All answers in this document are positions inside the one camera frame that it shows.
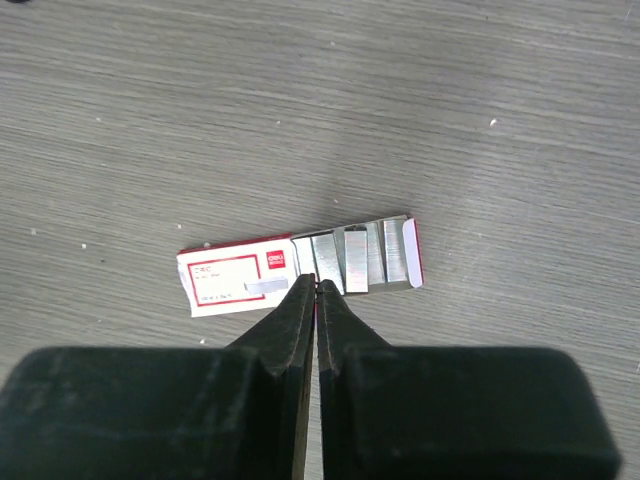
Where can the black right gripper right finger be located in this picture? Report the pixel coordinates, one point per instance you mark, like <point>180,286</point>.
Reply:
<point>452,412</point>

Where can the red white staple box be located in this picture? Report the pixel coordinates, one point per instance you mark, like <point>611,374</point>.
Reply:
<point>363,258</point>

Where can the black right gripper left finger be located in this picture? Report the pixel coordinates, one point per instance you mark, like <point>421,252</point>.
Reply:
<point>237,412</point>

